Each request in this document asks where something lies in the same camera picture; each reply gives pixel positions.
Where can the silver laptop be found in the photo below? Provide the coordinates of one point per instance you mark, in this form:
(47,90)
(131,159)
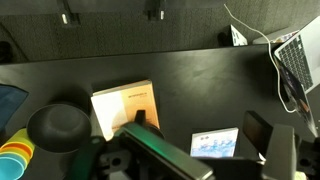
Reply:
(296,60)

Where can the orange robotics textbook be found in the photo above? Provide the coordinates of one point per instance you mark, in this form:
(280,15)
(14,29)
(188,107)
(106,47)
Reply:
(140,100)

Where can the dark blue cloth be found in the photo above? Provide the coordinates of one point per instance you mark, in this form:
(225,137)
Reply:
(10,103)

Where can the stack of colourful cups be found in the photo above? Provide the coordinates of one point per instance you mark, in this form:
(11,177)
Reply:
(16,151)

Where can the black bowl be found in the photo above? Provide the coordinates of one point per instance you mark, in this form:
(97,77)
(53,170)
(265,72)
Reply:
(58,128)
(156,130)

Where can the blue and white book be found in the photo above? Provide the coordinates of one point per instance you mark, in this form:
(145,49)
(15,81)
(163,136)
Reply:
(215,143)

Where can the white patterned cube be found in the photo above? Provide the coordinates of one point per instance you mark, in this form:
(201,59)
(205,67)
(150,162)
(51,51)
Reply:
(238,36)

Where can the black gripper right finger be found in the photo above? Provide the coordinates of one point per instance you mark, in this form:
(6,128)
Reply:
(280,153)

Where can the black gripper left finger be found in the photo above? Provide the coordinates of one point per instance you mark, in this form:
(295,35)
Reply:
(166,153)

